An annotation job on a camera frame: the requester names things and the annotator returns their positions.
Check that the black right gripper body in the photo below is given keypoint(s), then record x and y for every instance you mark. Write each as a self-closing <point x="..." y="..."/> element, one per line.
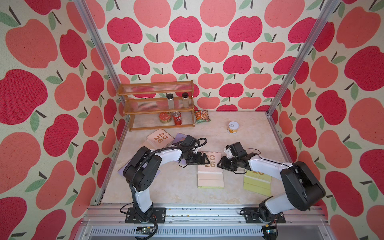
<point x="233" y="163"/>

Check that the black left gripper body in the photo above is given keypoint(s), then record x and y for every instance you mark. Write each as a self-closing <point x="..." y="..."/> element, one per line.
<point x="192" y="157"/>

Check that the pink calendar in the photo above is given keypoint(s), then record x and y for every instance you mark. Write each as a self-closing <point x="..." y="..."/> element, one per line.
<point x="160" y="139"/>
<point x="211" y="175"/>

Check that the green calendar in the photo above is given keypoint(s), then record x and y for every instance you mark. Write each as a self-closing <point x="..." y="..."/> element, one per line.
<point x="209" y="187"/>
<point x="257" y="182"/>

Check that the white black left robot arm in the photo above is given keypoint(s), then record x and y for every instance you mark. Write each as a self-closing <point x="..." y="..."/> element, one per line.
<point x="141" y="171"/>

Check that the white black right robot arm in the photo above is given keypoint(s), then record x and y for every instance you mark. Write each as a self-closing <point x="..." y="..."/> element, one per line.
<point x="302" y="188"/>

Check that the purple calendar centre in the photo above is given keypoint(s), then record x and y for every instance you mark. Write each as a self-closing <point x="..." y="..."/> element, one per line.
<point x="179" y="138"/>

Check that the purple calendar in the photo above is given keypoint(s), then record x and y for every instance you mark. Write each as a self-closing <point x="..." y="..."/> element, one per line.
<point x="179" y="138"/>
<point x="121" y="170"/>

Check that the green orange snack packet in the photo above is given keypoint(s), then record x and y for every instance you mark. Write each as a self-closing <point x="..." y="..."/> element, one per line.
<point x="202" y="116"/>

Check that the red soda can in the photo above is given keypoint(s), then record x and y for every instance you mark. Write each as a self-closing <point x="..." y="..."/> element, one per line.
<point x="177" y="118"/>

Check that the small yellow pull-tab can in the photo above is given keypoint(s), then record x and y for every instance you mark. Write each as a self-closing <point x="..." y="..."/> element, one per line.
<point x="233" y="127"/>

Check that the flat red tin can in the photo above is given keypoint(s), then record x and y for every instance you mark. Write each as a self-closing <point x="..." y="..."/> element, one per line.
<point x="165" y="117"/>

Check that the left glass spice jar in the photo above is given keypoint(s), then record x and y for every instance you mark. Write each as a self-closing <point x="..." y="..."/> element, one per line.
<point x="170" y="99"/>

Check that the glass spice jar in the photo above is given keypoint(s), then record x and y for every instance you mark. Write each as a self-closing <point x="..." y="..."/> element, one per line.
<point x="170" y="99"/>
<point x="185" y="97"/>

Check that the right glass spice jar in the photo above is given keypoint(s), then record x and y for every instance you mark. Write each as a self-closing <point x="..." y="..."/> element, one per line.
<point x="185" y="97"/>

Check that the wooden three-tier shelf rack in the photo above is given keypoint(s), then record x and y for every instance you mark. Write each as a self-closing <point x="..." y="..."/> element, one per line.
<point x="144" y="102"/>

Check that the purple calendar left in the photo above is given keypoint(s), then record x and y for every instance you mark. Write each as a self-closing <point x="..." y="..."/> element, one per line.
<point x="121" y="170"/>

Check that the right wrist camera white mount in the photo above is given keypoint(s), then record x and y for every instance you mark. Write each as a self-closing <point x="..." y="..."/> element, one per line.
<point x="228" y="151"/>

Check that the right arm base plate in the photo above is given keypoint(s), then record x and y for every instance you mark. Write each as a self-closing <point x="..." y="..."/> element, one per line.
<point x="261" y="216"/>

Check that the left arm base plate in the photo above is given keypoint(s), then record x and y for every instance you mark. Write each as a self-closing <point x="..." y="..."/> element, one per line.
<point x="156" y="215"/>

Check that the aluminium front rail frame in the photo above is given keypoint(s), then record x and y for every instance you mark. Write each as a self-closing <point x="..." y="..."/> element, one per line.
<point x="201" y="222"/>

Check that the left aluminium corner post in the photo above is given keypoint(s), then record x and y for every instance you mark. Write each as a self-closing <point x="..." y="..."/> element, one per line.
<point x="90" y="24"/>

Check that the aluminium corner post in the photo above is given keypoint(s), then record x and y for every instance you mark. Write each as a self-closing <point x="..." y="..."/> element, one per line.
<point x="319" y="25"/>
<point x="90" y="24"/>

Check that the right aluminium corner post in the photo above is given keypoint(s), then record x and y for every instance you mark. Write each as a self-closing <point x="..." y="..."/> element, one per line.
<point x="319" y="25"/>

